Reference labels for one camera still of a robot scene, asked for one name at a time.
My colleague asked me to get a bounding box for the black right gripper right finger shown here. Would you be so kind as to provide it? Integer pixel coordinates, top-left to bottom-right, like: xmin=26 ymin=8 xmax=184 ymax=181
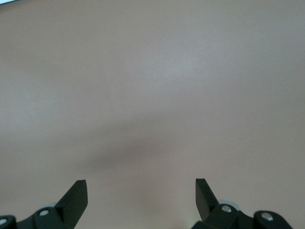
xmin=193 ymin=178 xmax=293 ymax=229

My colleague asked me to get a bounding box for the brown table cover sheet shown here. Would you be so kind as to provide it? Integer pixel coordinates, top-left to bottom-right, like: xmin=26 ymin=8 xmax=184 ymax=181
xmin=0 ymin=0 xmax=305 ymax=229

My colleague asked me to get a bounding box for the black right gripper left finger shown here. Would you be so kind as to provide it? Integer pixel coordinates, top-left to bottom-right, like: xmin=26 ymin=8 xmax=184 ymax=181
xmin=0 ymin=180 xmax=88 ymax=229

